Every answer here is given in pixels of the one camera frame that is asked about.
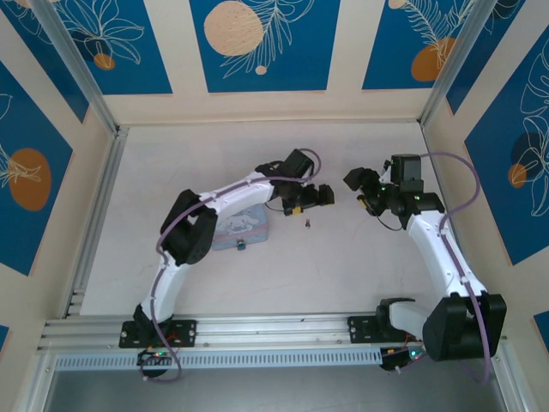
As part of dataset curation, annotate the pastel cartoon tin box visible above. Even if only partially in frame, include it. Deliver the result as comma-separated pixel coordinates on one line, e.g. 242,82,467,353
211,203,272,252

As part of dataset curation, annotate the control circuit board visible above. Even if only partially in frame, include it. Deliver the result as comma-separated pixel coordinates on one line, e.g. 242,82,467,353
380,346,426,373
136,348,173,367

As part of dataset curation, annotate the blue floral wall panel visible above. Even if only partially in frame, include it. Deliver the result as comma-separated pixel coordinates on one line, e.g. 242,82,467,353
464,30,549,266
361,0,478,92
189,0,342,93
40,0,173,96
0,59,75,276

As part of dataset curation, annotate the long aluminium base rail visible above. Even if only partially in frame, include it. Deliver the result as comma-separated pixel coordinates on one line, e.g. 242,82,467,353
37,312,512,356

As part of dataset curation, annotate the grey slotted cable duct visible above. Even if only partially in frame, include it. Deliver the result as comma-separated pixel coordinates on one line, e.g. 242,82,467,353
54,348,388,373

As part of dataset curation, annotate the aluminium frame post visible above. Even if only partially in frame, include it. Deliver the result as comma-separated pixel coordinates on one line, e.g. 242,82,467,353
419,0,491,129
30,0,120,135

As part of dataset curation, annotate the aluminium side floor rail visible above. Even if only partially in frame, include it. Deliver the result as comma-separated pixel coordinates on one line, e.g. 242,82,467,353
63,125,130,319

